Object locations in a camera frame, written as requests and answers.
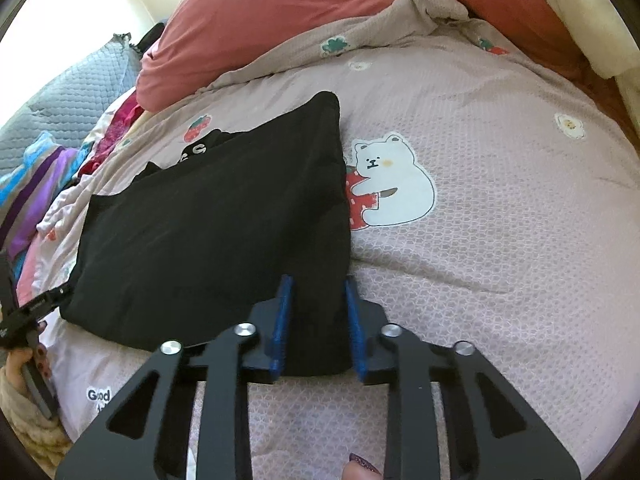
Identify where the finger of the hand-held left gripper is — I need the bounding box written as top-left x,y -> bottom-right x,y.
34,282 -> 77,313

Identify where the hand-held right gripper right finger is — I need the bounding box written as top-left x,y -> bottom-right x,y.
342,277 -> 585,480

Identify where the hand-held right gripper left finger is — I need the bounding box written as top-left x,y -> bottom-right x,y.
54,275 -> 297,480

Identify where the black sweater with orange cuffs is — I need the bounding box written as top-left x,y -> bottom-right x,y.
60,91 -> 353,378

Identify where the person's left forearm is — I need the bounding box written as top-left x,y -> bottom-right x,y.
0,367 -> 72,463

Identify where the person's left hand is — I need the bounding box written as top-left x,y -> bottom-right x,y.
2,320 -> 51,398

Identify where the person's right hand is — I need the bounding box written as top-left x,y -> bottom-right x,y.
341,452 -> 385,480

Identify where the pink cloth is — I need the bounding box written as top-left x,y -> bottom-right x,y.
15,237 -> 53,303

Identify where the striped cloth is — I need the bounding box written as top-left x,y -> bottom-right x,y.
0,130 -> 96,281

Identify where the red cloth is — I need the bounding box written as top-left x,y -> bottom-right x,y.
77,91 -> 147,177

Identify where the grey quilted cover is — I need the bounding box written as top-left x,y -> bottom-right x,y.
0,32 -> 143,176

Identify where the pink quilt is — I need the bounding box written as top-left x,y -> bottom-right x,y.
137,0 -> 591,113

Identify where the green and white plush toy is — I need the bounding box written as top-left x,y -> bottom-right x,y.
527,0 -> 640,133

